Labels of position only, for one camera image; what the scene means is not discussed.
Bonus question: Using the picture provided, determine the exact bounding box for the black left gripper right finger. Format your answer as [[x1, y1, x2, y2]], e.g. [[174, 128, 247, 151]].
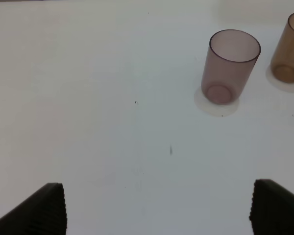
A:
[[249, 179, 294, 235]]

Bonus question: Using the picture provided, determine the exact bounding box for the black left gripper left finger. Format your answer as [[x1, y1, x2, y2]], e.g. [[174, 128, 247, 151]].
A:
[[0, 183, 67, 235]]

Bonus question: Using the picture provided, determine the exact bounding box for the translucent brown plastic cup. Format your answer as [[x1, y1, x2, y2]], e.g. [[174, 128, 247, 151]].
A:
[[270, 13, 294, 83]]

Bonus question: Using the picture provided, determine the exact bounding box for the translucent purple plastic cup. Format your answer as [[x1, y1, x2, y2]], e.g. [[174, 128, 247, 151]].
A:
[[201, 29, 261, 105]]

